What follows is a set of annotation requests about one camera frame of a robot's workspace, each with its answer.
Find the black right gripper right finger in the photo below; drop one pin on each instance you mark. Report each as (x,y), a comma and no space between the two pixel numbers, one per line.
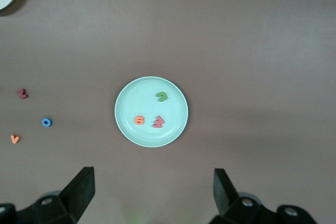
(228,200)

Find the green plate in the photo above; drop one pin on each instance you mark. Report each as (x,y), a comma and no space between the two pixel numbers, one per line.
(149,132)

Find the green foam letter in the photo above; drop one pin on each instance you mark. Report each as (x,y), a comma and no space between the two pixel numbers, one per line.
(163,98)

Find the red foam letter w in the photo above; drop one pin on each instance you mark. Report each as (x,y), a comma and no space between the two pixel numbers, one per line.
(158,123)

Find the dark red foam letter z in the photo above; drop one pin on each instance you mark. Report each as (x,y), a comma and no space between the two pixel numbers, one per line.
(23,94)

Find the blue foam letter o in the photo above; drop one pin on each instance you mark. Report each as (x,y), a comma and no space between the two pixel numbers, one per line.
(43,122)

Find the brown table cover sheet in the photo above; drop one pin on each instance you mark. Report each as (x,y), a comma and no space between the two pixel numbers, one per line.
(236,51)

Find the orange foam number nine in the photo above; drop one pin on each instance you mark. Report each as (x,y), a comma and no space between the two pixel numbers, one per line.
(136,120)

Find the orange foam number one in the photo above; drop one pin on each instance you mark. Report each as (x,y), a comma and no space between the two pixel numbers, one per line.
(15,139)

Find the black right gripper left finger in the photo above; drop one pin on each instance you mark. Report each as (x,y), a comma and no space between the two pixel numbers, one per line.
(74,197)

